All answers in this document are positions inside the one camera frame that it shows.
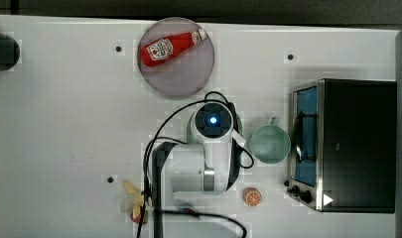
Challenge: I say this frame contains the green plastic strainer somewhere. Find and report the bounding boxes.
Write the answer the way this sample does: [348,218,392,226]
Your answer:
[186,116,243,144]

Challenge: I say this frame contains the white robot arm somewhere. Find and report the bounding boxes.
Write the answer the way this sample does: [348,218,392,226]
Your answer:
[152,102,246,194]

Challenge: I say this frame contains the grey round plate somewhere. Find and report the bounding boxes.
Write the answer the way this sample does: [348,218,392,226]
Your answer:
[137,17,214,97]

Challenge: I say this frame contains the green plastic cup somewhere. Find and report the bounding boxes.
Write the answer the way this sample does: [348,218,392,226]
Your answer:
[249,117,291,164]

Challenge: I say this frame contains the red ketchup bottle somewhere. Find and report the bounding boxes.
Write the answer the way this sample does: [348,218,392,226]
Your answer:
[139,29,207,67]

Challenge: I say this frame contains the orange slice toy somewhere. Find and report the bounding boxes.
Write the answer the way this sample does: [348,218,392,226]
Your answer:
[243,187,262,207]

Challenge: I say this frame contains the peeled banana toy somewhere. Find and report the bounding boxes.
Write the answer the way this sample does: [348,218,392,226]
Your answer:
[120,180,148,220]

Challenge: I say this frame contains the red strawberry toy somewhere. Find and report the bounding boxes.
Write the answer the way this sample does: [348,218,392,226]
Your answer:
[130,212,148,225]

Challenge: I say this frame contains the black toaster oven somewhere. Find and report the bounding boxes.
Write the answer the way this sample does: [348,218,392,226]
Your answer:
[284,78,397,213]

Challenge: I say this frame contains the black cylinder container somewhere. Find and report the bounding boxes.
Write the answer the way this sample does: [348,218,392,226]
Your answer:
[0,33,20,71]

